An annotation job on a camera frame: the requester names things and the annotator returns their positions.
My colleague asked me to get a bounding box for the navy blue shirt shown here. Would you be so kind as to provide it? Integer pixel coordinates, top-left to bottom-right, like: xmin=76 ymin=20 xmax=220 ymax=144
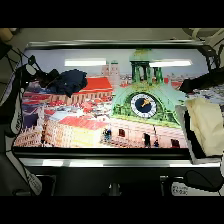
xmin=46 ymin=68 xmax=89 ymax=99

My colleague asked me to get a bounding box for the white garment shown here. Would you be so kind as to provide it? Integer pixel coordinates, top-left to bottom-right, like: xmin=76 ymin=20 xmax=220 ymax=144
xmin=175 ymin=104 xmax=222 ymax=166

